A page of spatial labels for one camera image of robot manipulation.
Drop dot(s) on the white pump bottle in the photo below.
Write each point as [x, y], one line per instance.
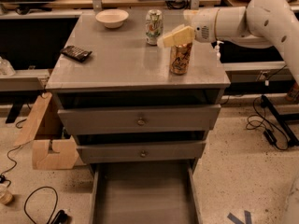
[217, 49]

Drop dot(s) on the grey drawer cabinet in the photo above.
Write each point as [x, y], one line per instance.
[125, 71]

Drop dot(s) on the orange soda can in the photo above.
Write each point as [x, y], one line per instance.
[180, 58]

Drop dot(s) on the grey drawer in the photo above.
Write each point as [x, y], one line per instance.
[150, 192]
[151, 151]
[144, 119]

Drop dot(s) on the grey top drawer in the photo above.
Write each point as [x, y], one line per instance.
[144, 119]

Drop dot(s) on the grey middle drawer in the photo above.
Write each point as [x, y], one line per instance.
[151, 151]

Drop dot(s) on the wooden block stand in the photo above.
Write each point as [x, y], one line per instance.
[44, 130]

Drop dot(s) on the white green soda can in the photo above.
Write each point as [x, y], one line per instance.
[154, 26]

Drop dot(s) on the black chocolate bar packet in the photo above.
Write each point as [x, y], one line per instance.
[75, 53]

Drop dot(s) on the grey bottom drawer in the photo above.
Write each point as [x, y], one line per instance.
[150, 192]

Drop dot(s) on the clear plastic bag left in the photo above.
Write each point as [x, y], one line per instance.
[6, 69]

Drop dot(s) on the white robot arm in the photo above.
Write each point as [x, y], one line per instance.
[248, 168]

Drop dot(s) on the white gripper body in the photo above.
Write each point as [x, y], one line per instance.
[204, 24]

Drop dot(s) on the clear plastic cup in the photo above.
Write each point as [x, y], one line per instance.
[6, 196]

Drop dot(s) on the orange bottle right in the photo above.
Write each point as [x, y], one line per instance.
[293, 93]

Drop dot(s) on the white bowl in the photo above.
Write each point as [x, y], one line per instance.
[112, 18]

